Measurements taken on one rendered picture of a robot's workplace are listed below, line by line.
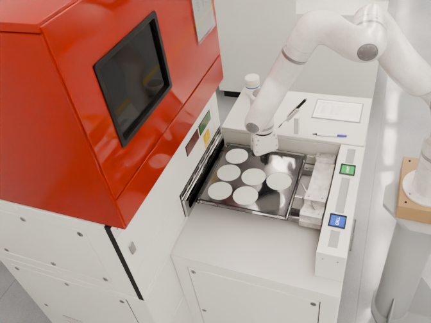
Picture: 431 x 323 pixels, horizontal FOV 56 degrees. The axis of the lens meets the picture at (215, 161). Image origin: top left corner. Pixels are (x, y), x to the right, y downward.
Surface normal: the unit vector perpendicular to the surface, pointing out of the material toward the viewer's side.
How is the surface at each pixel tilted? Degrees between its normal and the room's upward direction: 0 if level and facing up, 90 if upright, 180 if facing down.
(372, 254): 0
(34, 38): 90
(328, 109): 0
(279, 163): 0
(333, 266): 90
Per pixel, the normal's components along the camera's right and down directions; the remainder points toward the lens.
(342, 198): -0.12, -0.74
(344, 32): -0.82, 0.09
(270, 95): -0.03, 0.01
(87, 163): -0.35, 0.66
